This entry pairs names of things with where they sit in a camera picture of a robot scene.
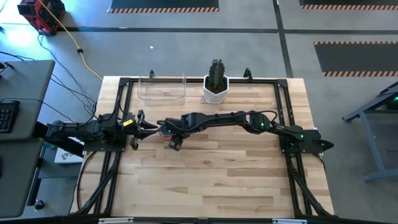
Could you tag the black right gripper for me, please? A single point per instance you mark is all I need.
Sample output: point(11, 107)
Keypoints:
point(182, 124)

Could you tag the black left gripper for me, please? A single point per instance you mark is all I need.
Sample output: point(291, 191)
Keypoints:
point(130, 129)

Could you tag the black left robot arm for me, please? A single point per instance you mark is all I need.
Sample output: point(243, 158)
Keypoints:
point(77, 129)

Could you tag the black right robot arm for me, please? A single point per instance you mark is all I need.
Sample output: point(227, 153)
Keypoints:
point(224, 118)

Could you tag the clear plastic basket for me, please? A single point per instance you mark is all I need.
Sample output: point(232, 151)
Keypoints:
point(161, 88)

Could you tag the white hexagonal plant pot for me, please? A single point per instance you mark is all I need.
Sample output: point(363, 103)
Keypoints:
point(215, 97)

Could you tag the green cactus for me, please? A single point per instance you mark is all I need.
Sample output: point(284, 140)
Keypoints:
point(216, 73)

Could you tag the white printed paper box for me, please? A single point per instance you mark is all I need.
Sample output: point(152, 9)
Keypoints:
point(66, 157)

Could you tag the black desk beam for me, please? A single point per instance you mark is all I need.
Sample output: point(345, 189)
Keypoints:
point(40, 132)

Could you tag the black hazard-striped floor mat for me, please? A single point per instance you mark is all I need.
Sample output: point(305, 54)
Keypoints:
point(348, 2)
point(357, 57)
point(164, 3)

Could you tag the grey desk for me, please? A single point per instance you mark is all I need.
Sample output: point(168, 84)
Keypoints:
point(18, 177)
point(28, 93)

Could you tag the black caster wheel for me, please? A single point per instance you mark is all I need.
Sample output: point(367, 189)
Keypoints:
point(39, 204)

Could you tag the black keyboard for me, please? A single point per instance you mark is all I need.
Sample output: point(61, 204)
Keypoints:
point(7, 116)

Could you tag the red and black equipment box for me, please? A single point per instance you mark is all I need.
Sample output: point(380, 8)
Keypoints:
point(43, 14)

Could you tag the black frame clamp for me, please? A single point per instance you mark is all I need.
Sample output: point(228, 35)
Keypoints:
point(247, 74)
point(151, 74)

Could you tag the black aluminium table frame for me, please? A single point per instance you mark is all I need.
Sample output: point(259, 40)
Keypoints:
point(194, 80)

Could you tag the white table edge bracket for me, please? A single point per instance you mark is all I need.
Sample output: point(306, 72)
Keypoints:
point(289, 221)
point(115, 221)

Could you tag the blue-grey metal table frame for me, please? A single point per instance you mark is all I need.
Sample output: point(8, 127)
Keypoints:
point(371, 137)

